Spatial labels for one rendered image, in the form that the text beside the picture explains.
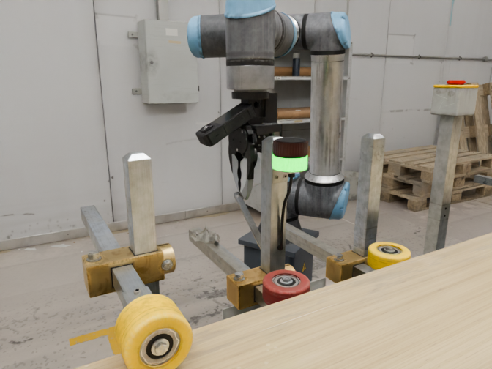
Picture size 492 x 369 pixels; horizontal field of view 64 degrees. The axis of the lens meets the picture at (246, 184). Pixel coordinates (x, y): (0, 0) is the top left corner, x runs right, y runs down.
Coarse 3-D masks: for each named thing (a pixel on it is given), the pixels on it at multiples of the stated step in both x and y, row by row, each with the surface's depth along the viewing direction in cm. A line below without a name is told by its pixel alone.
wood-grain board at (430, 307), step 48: (480, 240) 84; (336, 288) 65; (384, 288) 65; (432, 288) 65; (480, 288) 65; (240, 336) 53; (288, 336) 53; (336, 336) 53; (384, 336) 53; (432, 336) 53; (480, 336) 53
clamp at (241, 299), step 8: (288, 264) 80; (248, 272) 76; (256, 272) 76; (264, 272) 76; (232, 280) 74; (248, 280) 73; (256, 280) 73; (232, 288) 74; (240, 288) 72; (248, 288) 73; (232, 296) 74; (240, 296) 72; (248, 296) 73; (240, 304) 72; (248, 304) 73; (256, 304) 74
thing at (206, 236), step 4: (204, 228) 97; (208, 228) 97; (196, 232) 95; (200, 232) 98; (204, 232) 95; (208, 232) 96; (212, 232) 97; (192, 236) 95; (196, 236) 95; (200, 236) 94; (204, 236) 93; (208, 236) 93; (212, 236) 93; (216, 236) 93; (196, 240) 94; (200, 240) 94; (204, 240) 93; (208, 240) 93; (212, 240) 93
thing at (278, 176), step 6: (282, 138) 68; (288, 138) 68; (294, 138) 68; (300, 138) 68; (276, 156) 66; (276, 174) 70; (282, 174) 71; (288, 174) 68; (294, 174) 68; (276, 180) 71; (282, 180) 71; (288, 186) 69; (288, 192) 69; (282, 210) 72; (282, 216) 72; (282, 222) 73; (282, 228) 73; (282, 234) 74; (282, 240) 74; (282, 246) 74
